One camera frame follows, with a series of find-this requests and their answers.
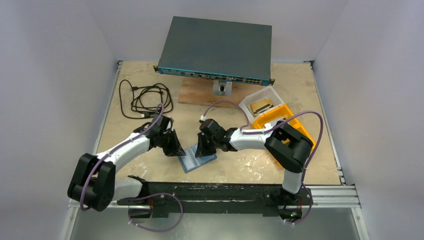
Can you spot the aluminium frame rail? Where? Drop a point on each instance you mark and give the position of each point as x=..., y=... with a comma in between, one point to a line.
x=323, y=197

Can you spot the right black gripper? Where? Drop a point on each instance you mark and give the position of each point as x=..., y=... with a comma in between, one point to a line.
x=207, y=139

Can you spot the grey network switch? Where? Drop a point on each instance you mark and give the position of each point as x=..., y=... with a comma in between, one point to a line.
x=218, y=50

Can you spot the gold cards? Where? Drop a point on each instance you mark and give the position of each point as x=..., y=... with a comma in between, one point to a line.
x=261, y=106

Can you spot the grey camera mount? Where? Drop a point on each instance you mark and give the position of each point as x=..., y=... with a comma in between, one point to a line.
x=222, y=88

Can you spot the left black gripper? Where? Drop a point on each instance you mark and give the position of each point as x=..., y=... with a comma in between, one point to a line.
x=174, y=150

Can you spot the wooden board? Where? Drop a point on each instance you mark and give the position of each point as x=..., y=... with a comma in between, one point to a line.
x=197, y=91

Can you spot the yellow bin middle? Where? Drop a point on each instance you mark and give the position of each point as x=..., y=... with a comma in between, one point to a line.
x=273, y=114

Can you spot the blue card holder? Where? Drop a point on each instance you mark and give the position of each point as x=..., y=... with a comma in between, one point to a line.
x=189, y=162

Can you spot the yellow bin front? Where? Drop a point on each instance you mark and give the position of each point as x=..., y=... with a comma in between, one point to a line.
x=303, y=130

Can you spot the white plastic bin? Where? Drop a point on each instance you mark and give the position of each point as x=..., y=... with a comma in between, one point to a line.
x=267, y=93

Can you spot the yellow bin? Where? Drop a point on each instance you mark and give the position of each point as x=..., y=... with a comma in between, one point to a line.
x=303, y=130
x=273, y=114

